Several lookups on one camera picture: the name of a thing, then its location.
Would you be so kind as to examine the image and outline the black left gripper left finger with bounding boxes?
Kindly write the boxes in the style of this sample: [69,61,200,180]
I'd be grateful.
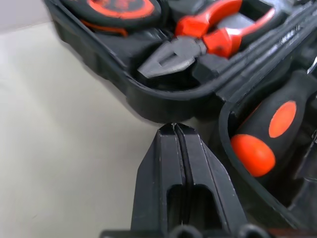
[130,123,187,234]

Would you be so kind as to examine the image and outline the black orange tape measure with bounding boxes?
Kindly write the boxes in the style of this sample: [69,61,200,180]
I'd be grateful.
[59,0,169,38]

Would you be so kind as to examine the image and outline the orange handled combination pliers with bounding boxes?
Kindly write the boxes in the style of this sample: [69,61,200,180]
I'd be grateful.
[137,0,277,80]

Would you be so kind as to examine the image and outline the black plastic tool case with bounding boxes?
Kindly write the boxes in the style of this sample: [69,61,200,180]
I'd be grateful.
[42,0,317,233]

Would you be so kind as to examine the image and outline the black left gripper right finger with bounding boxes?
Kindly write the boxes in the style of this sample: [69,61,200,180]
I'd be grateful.
[176,125,249,233]

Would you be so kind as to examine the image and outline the black orange handled screwdriver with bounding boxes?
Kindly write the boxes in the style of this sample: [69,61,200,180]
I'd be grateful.
[230,56,317,178]

